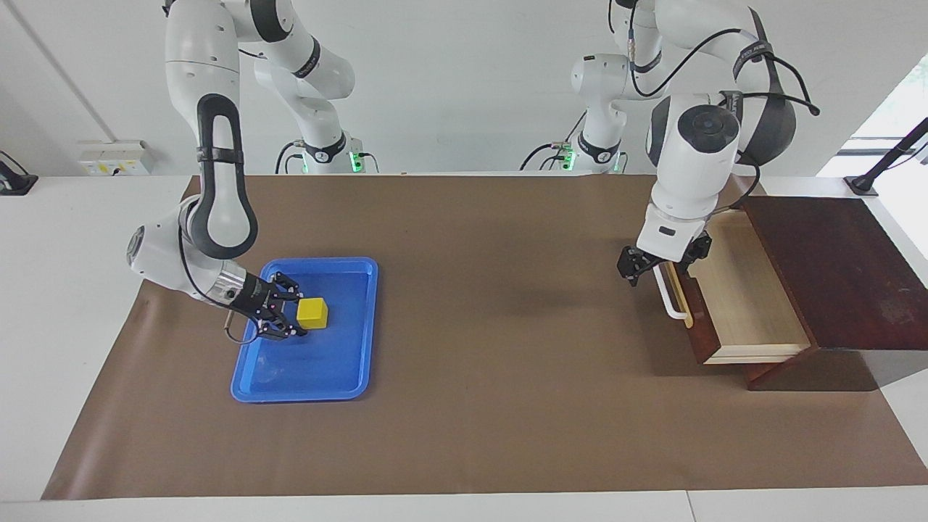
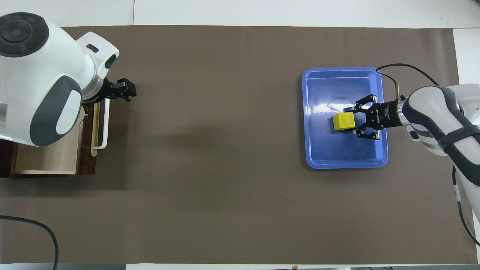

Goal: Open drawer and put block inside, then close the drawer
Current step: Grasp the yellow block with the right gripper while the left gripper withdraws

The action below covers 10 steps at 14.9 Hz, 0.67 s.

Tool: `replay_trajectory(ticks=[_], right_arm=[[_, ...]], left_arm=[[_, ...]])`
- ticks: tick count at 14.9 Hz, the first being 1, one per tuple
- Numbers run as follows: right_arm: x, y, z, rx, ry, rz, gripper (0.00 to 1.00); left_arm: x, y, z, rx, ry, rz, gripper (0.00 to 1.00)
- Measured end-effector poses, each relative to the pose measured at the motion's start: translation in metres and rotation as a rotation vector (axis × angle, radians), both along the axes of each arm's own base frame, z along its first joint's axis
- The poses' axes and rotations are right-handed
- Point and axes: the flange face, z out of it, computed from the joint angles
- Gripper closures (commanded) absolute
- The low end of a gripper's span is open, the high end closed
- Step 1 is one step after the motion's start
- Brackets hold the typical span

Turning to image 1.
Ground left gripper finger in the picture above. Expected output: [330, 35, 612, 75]
[618, 246, 646, 287]
[680, 233, 713, 276]

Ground yellow block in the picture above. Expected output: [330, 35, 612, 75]
[297, 297, 328, 330]

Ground wooden drawer with white handle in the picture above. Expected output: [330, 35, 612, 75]
[652, 210, 811, 365]

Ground blue plastic tray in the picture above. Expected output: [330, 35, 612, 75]
[231, 257, 379, 404]

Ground dark wooden cabinet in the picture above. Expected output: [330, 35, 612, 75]
[739, 196, 928, 392]

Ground brown table mat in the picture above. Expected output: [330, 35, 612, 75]
[41, 173, 928, 501]

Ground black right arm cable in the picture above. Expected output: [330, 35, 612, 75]
[178, 210, 260, 346]

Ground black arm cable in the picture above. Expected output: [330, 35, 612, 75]
[627, 14, 821, 211]
[178, 210, 260, 346]

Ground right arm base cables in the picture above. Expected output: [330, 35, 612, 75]
[275, 141, 305, 175]

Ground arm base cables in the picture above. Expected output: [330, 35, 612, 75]
[520, 109, 588, 173]
[275, 141, 305, 175]

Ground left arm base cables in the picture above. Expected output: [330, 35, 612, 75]
[520, 109, 588, 173]

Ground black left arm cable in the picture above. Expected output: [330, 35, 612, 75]
[627, 14, 821, 211]

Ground white wall socket box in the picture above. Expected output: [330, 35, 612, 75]
[78, 141, 154, 176]

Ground black camera stand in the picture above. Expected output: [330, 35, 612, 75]
[845, 117, 928, 196]

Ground black clamp mount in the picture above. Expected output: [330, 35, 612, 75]
[0, 151, 38, 196]

